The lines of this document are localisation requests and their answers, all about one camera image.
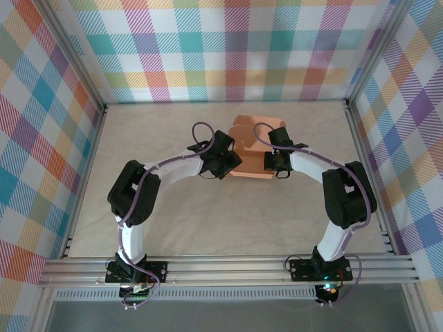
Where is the aluminium side rail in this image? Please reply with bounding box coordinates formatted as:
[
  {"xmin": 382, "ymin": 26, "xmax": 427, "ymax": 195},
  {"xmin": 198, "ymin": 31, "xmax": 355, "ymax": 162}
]
[
  {"xmin": 59, "ymin": 103, "xmax": 109, "ymax": 260},
  {"xmin": 344, "ymin": 99, "xmax": 397, "ymax": 257}
]

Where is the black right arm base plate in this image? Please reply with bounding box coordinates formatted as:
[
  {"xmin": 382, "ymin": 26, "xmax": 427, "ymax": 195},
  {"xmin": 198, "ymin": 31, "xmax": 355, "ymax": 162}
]
[{"xmin": 289, "ymin": 258, "xmax": 354, "ymax": 282}]

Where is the aluminium frame post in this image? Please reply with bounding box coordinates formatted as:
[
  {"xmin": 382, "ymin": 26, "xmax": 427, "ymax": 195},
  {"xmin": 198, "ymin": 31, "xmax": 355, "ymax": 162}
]
[
  {"xmin": 344, "ymin": 0, "xmax": 415, "ymax": 108},
  {"xmin": 36, "ymin": 0, "xmax": 108, "ymax": 113}
]

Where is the orange paper box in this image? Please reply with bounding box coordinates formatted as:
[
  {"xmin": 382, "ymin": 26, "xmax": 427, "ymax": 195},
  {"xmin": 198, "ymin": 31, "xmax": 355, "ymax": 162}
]
[{"xmin": 228, "ymin": 114, "xmax": 288, "ymax": 181}]

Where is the grey slotted cable duct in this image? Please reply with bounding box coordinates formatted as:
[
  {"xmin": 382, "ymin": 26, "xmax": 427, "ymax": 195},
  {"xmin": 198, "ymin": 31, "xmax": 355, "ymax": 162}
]
[{"xmin": 55, "ymin": 288, "xmax": 319, "ymax": 301}]

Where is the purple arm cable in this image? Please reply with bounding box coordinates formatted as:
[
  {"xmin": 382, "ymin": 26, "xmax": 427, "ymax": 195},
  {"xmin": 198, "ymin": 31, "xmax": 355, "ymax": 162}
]
[
  {"xmin": 116, "ymin": 121, "xmax": 217, "ymax": 311},
  {"xmin": 253, "ymin": 121, "xmax": 378, "ymax": 307}
]

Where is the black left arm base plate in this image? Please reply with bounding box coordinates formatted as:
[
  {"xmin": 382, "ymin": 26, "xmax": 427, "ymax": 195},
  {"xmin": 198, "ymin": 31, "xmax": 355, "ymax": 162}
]
[{"xmin": 105, "ymin": 261, "xmax": 169, "ymax": 285}]

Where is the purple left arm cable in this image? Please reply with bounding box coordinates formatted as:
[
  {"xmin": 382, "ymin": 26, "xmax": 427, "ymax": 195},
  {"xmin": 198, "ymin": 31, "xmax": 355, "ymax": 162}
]
[{"xmin": 116, "ymin": 121, "xmax": 217, "ymax": 311}]

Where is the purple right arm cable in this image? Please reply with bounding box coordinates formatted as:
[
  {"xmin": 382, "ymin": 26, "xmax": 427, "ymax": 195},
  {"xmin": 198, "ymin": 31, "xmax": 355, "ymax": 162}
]
[{"xmin": 253, "ymin": 121, "xmax": 378, "ymax": 307}]

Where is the aluminium front rail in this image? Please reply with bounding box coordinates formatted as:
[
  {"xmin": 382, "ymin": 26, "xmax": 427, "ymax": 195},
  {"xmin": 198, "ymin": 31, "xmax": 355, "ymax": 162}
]
[{"xmin": 37, "ymin": 255, "xmax": 422, "ymax": 288}]

